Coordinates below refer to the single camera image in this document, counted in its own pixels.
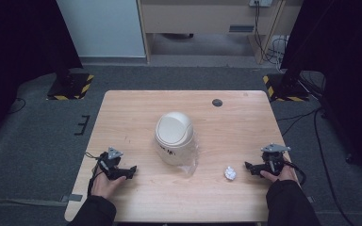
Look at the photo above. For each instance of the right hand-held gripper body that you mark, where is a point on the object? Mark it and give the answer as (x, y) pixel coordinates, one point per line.
(273, 158)

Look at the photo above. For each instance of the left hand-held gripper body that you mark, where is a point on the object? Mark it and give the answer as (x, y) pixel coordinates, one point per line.
(110, 161)

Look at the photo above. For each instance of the person's right hand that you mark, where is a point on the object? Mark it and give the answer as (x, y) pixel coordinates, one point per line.
(283, 174)

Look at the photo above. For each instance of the person's left hand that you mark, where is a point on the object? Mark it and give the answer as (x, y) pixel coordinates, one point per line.
(103, 185)

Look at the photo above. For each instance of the crumpled white paper ball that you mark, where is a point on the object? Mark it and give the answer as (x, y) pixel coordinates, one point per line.
(230, 173)

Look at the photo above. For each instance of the grey floor tape strip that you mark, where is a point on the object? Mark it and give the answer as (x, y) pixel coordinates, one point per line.
(72, 197)

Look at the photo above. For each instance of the white swing-lid trash can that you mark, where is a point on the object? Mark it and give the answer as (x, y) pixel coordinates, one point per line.
(173, 138)

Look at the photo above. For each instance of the clear plastic bin liner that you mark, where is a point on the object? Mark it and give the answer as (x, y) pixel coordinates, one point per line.
(192, 163)

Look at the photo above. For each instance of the black stand base yellow stripes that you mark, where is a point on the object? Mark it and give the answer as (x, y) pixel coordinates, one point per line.
(286, 89)
(70, 88)

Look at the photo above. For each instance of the dark round table grommet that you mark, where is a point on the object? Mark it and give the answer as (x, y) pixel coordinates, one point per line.
(217, 102)

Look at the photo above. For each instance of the black curtain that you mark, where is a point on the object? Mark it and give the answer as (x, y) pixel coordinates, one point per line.
(15, 50)
(345, 62)

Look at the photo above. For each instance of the white cabinet panel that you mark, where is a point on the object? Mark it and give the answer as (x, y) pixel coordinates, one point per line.
(103, 28)

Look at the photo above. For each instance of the light wooden desk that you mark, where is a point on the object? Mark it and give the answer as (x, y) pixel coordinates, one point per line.
(201, 17)

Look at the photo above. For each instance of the grey power strip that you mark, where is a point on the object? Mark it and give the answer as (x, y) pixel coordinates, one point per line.
(260, 2)

